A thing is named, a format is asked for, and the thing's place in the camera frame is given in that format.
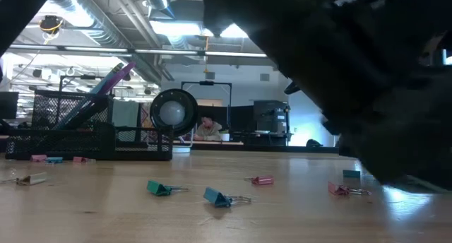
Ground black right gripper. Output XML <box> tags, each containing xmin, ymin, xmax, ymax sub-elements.
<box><xmin>338</xmin><ymin>73</ymin><xmax>452</xmax><ymax>191</ymax></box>

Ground teal binder clip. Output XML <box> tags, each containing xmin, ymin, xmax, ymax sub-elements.
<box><xmin>146</xmin><ymin>179</ymin><xmax>190</xmax><ymax>197</ymax></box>

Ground purple-handled scissors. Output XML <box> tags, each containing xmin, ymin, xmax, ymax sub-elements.
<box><xmin>93</xmin><ymin>61</ymin><xmax>137</xmax><ymax>102</ymax></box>

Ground black pen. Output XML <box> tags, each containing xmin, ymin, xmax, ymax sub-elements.
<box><xmin>65</xmin><ymin>96</ymin><xmax>110</xmax><ymax>130</ymax></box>

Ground black mesh desk organizer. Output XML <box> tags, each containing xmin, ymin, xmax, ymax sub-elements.
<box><xmin>5</xmin><ymin>90</ymin><xmax>174</xmax><ymax>162</ymax></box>

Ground beige binder clip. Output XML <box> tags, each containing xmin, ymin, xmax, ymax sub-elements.
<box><xmin>0</xmin><ymin>171</ymin><xmax>49</xmax><ymax>186</ymax></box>

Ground black equipment cabinet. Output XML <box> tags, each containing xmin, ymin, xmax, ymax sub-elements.
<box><xmin>252</xmin><ymin>99</ymin><xmax>292</xmax><ymax>146</ymax></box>

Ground person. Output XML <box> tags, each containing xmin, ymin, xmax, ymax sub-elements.
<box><xmin>192</xmin><ymin>112</ymin><xmax>223</xmax><ymax>142</ymax></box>

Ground long linear ceiling lamp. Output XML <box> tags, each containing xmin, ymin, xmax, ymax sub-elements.
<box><xmin>8</xmin><ymin>43</ymin><xmax>268</xmax><ymax>59</ymax></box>

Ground pale green panel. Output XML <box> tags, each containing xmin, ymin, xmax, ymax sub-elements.
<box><xmin>112</xmin><ymin>99</ymin><xmax>141</xmax><ymax>128</ymax></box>

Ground dark flat screen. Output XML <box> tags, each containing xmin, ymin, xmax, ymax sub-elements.
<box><xmin>0</xmin><ymin>91</ymin><xmax>20</xmax><ymax>121</ymax></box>

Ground black aluminium table frame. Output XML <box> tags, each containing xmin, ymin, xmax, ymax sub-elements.
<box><xmin>0</xmin><ymin>135</ymin><xmax>340</xmax><ymax>154</ymax></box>

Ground black gantry frame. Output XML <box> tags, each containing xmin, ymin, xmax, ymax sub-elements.
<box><xmin>181</xmin><ymin>81</ymin><xmax>233</xmax><ymax>131</ymax></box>

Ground black yellow cable reel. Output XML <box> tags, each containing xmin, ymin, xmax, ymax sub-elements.
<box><xmin>39</xmin><ymin>16</ymin><xmax>64</xmax><ymax>34</ymax></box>

